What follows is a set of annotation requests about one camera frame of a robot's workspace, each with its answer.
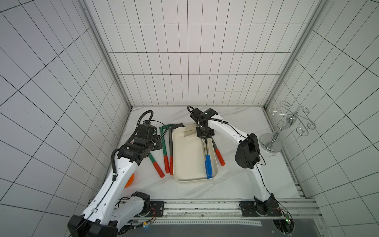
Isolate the grey speckled hoe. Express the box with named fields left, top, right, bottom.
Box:
left=169, top=123, right=184, bottom=175
left=212, top=138, right=226, bottom=166

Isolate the chrome hoe blue handle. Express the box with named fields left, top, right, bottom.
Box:
left=201, top=138, right=212, bottom=179
left=185, top=123, right=213, bottom=179

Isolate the cream plastic storage tray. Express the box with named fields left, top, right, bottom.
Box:
left=172, top=126, right=219, bottom=183

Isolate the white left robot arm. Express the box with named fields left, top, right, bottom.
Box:
left=68, top=110, right=162, bottom=237

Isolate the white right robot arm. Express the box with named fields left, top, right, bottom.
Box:
left=187, top=105, right=278, bottom=216

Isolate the orange plastic cup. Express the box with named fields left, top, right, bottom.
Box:
left=125, top=174, right=135, bottom=188

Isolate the chrome cup holder stand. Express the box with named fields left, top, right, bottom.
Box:
left=259, top=101, right=316, bottom=154

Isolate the green hoe red handle outer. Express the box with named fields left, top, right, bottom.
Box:
left=149, top=153, right=165, bottom=178

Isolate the green hoe red handle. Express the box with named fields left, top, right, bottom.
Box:
left=149, top=153, right=165, bottom=178
left=159, top=124, right=172, bottom=173

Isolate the green hoe red handle inner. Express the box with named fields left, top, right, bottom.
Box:
left=159, top=124, right=172, bottom=173

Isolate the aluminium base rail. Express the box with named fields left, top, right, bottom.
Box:
left=84, top=198, right=322, bottom=227

